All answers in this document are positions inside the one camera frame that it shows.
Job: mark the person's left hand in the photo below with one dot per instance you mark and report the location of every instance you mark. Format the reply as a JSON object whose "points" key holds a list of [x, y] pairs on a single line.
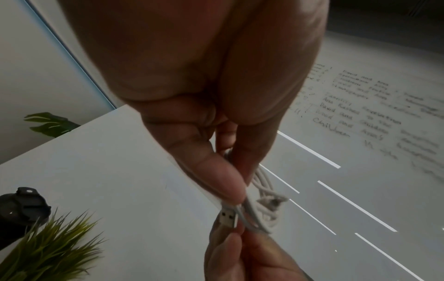
{"points": [[208, 68]]}

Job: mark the person's right hand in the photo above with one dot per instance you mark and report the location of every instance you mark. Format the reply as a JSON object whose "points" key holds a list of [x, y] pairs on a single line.
{"points": [[242, 258]]}

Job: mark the large leafy green plant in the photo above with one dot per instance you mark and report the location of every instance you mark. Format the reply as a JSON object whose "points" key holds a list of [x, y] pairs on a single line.
{"points": [[52, 124]]}

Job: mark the grey roller blind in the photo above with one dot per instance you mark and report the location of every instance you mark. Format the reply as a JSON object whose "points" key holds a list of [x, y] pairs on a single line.
{"points": [[46, 6]]}

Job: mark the small potted grass plant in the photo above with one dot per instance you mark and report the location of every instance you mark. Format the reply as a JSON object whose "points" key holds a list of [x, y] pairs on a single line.
{"points": [[45, 247]]}

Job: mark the black tumbler with lid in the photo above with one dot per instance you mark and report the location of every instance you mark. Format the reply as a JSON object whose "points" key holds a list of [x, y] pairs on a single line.
{"points": [[20, 208]]}

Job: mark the white wall whiteboard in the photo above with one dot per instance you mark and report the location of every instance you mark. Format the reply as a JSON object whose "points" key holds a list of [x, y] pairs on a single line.
{"points": [[364, 164]]}

